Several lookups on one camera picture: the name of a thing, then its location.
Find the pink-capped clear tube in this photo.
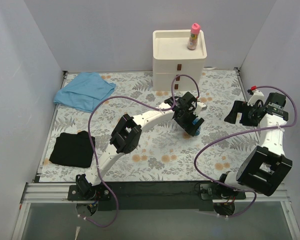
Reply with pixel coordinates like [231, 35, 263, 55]
[187, 23, 201, 50]

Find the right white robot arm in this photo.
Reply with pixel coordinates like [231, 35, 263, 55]
[216, 90, 293, 199]

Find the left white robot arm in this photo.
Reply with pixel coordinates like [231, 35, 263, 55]
[75, 92, 207, 200]

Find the white three-drawer organizer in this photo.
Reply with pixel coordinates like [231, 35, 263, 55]
[152, 29, 207, 92]

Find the floral table mat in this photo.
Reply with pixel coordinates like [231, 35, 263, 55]
[38, 70, 258, 183]

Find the blue cloth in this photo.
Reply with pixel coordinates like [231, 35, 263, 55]
[53, 72, 116, 113]

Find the black cloth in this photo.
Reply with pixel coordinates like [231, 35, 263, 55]
[49, 131, 94, 168]

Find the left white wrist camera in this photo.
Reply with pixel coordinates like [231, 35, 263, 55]
[193, 101, 208, 116]

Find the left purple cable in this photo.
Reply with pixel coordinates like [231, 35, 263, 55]
[87, 74, 201, 228]

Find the aluminium front rail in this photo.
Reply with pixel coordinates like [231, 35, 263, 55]
[12, 181, 300, 240]

